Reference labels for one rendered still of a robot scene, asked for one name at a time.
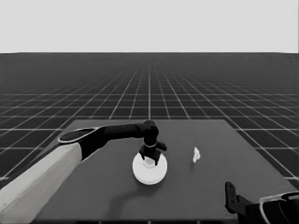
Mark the large thick white disc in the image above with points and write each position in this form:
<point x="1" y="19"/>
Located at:
<point x="149" y="174"/>

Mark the small white T-shaped piece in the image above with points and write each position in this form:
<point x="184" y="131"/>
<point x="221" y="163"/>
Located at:
<point x="196" y="154"/>

